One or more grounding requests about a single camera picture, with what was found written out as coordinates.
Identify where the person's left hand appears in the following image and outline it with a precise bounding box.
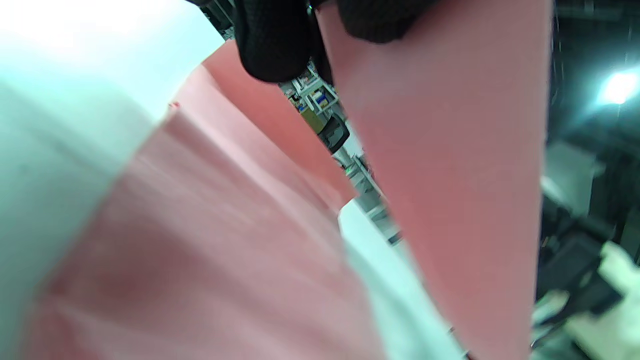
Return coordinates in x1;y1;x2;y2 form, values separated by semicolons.
185;0;441;83

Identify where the person's right forearm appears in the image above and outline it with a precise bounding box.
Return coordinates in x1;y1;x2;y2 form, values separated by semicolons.
565;240;640;360

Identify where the storage shelf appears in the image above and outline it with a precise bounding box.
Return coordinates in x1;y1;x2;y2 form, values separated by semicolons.
280;60;342;118

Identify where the black chair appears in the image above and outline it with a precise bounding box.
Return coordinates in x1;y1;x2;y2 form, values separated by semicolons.
320;112;351;154

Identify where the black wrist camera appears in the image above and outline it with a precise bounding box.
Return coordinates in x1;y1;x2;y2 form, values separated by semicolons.
537;232;623;321

